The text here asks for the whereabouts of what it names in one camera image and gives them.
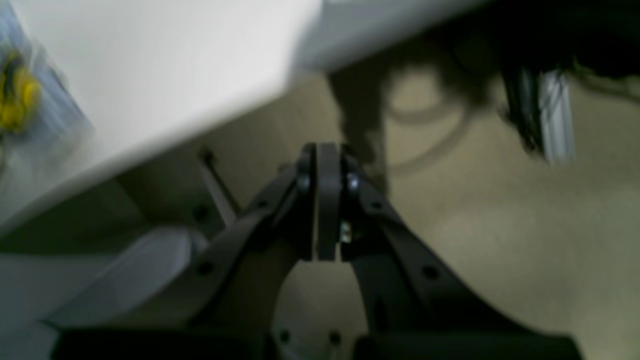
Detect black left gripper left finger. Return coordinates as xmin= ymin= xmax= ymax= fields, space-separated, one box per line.
xmin=51 ymin=143 xmax=317 ymax=360

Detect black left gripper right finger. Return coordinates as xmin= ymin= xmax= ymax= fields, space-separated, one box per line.
xmin=316 ymin=143 xmax=583 ymax=360

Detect grey table leg base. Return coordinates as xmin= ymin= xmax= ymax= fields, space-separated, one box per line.
xmin=44 ymin=147 xmax=238 ymax=330

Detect clear bag yellow contents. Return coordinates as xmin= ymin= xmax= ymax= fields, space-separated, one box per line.
xmin=0 ymin=0 xmax=92 ymax=163

